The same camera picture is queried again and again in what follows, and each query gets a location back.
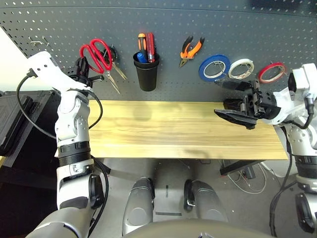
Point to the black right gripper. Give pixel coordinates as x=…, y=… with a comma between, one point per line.
x=262, y=106

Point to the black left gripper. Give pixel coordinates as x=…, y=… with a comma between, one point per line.
x=86, y=78

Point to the red tape roll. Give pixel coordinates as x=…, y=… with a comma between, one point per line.
x=271, y=65

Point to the orange black needle-nose pliers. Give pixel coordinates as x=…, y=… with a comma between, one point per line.
x=190, y=53

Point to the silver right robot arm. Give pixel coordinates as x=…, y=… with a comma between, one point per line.
x=302, y=138

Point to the dark grey perforated pegboard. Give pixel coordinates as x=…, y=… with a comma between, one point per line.
x=173, y=24

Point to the white tape roll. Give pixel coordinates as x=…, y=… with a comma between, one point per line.
x=241, y=61

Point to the blue tape roll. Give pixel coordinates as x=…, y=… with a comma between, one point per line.
x=213, y=58

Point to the double metal peg hook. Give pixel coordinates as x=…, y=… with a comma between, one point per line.
x=37, y=42

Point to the blue marker pen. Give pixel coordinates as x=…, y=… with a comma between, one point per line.
x=141, y=57

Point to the black plastic cup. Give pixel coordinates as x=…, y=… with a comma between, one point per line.
x=147, y=77

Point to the black metal table foot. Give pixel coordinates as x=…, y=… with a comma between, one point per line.
x=240, y=167
x=107, y=168

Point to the black power adapter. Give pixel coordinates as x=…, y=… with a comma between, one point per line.
x=249, y=172

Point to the large black equipment case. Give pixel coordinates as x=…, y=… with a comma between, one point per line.
x=15, y=119

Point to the grey robot right leg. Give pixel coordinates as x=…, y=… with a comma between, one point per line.
x=205, y=203

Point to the grey robot leg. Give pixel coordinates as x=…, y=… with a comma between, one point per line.
x=205, y=203
x=137, y=208

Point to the grey robot torso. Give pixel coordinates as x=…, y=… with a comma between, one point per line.
x=198, y=230

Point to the grey robot left leg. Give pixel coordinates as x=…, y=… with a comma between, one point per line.
x=137, y=208

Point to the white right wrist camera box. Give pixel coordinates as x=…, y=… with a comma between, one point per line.
x=302, y=77

